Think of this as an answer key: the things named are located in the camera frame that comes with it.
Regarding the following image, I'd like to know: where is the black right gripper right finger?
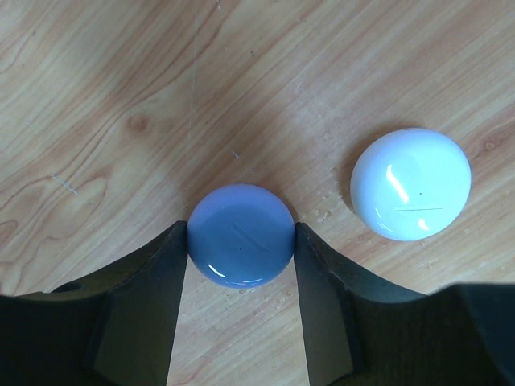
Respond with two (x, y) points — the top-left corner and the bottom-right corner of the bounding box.
(294, 223), (514, 385)

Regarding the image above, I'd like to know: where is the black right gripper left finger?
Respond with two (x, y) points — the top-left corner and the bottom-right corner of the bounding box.
(1, 221), (187, 385)

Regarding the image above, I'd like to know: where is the lilac earbud charging case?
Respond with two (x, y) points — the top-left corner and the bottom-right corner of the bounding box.
(187, 184), (295, 289)

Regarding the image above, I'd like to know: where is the white earbud charging case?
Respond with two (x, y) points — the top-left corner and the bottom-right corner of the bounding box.
(350, 128), (472, 241)

